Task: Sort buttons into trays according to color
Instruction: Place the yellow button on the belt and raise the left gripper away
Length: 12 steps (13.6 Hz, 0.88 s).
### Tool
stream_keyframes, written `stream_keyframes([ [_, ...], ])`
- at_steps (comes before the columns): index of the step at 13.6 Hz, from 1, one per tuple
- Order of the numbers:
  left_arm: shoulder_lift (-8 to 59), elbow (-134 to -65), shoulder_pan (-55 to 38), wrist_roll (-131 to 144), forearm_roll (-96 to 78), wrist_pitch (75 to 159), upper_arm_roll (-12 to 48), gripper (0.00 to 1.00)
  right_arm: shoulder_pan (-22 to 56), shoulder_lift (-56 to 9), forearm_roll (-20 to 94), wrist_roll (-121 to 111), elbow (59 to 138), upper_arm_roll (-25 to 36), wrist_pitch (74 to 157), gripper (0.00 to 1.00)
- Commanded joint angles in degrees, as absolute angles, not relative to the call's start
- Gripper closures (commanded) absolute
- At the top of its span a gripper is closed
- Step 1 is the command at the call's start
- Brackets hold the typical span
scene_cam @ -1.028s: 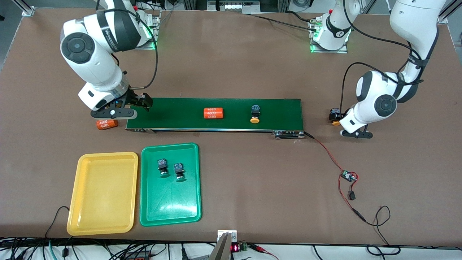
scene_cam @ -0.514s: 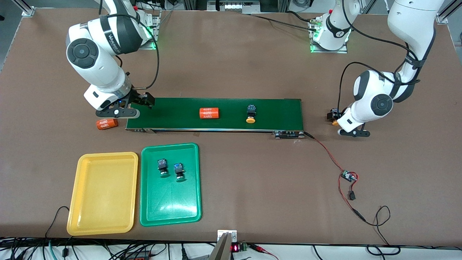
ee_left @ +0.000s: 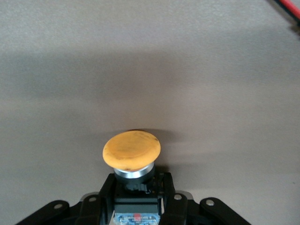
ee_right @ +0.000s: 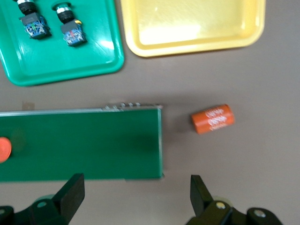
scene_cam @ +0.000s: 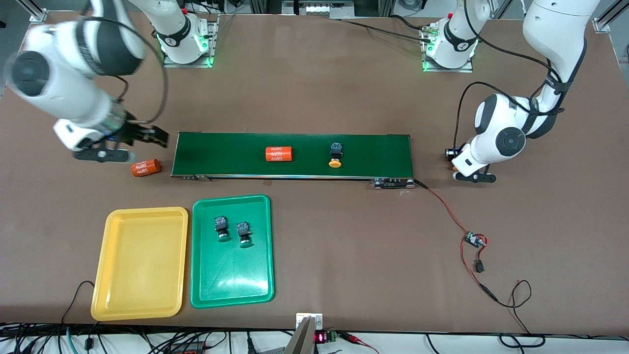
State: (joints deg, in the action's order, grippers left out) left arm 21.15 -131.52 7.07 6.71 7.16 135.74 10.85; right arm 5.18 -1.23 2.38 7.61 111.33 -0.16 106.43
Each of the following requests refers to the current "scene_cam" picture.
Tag aluminium frame profile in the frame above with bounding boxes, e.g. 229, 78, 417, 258
15, 0, 48, 23
593, 0, 629, 34

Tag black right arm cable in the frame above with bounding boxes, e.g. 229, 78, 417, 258
84, 16, 169, 124

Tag orange printed cylinder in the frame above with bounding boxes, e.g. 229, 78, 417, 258
130, 158, 162, 178
265, 146, 294, 163

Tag yellow plastic tray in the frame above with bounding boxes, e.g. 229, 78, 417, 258
90, 206, 189, 322

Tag green mushroom push button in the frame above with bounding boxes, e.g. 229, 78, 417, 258
214, 215, 232, 243
236, 221, 254, 249

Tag tangled black cable bundle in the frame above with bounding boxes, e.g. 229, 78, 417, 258
0, 325, 286, 354

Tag red black power lead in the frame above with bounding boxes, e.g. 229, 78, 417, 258
459, 235, 499, 301

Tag thin black cable loop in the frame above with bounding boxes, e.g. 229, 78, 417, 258
493, 279, 547, 349

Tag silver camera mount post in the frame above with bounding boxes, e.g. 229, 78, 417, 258
283, 313, 325, 354

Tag metal box with white label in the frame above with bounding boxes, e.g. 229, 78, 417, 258
283, 0, 355, 19

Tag black cable on table edge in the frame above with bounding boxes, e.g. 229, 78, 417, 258
61, 280, 96, 326

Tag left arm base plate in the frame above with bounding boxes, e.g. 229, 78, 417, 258
421, 25, 475, 73

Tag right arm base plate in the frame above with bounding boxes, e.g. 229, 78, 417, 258
162, 15, 220, 68

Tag green plastic tray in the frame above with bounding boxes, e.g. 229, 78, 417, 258
190, 195, 275, 309

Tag green conveyor belt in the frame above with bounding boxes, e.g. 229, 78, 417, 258
170, 131, 416, 190

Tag black base supply cable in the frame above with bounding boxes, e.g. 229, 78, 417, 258
339, 15, 435, 44

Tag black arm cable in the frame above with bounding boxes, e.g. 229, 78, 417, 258
84, 16, 169, 124
452, 0, 566, 148

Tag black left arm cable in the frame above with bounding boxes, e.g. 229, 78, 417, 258
452, 0, 566, 148

